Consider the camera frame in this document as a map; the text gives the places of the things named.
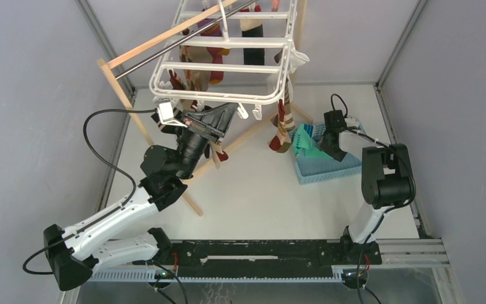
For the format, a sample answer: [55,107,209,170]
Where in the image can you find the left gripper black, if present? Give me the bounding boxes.
[175,102,237,181]

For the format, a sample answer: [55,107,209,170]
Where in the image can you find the black sock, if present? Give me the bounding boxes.
[151,106,185,136]

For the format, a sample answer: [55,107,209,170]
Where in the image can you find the white plastic sock hanger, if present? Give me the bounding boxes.
[158,1,293,117]

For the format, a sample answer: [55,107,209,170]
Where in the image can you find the green white sock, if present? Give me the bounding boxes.
[290,123,329,158]

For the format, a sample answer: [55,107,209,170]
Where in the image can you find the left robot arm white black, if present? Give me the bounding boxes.
[44,103,238,291]

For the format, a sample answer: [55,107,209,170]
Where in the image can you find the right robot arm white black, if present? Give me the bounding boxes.
[316,110,416,263]

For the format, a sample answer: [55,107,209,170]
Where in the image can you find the red cuff tan sock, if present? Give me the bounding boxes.
[180,45,230,91]

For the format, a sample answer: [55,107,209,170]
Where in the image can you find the striped brown green sock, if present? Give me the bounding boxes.
[268,98,295,153]

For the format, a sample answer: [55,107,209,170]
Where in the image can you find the navy sock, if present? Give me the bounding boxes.
[240,18,265,66]

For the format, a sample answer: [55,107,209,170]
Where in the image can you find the metal rack rod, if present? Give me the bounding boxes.
[115,0,256,80]

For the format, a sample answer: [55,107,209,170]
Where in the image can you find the blue plastic basket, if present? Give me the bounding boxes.
[289,122,365,186]

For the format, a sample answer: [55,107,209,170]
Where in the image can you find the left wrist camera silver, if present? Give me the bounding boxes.
[157,101,186,127]

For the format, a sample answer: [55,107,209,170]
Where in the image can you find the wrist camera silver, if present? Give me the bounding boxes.
[345,117,361,129]
[157,101,186,127]

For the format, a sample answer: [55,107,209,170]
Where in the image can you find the left camera cable black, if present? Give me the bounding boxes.
[82,109,160,202]

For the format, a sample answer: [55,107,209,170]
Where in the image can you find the wooden drying rack frame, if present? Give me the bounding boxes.
[96,0,315,217]

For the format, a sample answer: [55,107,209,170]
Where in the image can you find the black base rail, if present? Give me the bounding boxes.
[158,239,383,279]

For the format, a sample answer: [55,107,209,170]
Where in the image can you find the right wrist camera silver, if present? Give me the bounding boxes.
[345,117,361,129]

